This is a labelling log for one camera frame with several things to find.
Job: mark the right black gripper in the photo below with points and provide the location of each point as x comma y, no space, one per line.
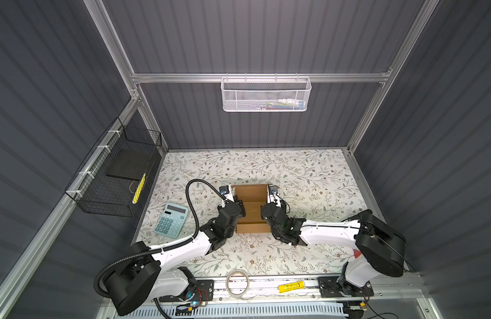
267,209

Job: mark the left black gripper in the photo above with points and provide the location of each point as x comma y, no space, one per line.
236,205

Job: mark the brown cardboard box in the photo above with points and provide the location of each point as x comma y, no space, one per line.
254,197

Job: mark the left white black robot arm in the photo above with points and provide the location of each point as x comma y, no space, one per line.
149,273

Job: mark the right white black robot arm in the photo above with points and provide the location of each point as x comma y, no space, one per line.
378,248

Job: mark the teal calculator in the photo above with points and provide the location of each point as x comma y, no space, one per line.
171,221

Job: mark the yellow label tag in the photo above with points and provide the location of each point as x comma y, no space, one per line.
284,288

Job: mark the clear tape roll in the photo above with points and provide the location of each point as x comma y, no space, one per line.
237,283

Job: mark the red pencil cup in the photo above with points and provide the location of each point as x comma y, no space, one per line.
357,254

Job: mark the white vented strip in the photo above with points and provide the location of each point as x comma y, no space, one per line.
261,310

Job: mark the black flat pad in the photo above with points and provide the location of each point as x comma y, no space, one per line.
128,164

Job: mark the markers in white basket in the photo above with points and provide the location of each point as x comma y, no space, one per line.
282,104

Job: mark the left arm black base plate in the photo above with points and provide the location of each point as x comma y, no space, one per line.
197,290

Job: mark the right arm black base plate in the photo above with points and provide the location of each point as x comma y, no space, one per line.
329,287

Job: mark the black wire basket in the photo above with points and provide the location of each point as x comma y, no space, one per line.
114,178

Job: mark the white wire mesh basket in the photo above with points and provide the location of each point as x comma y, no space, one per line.
242,94

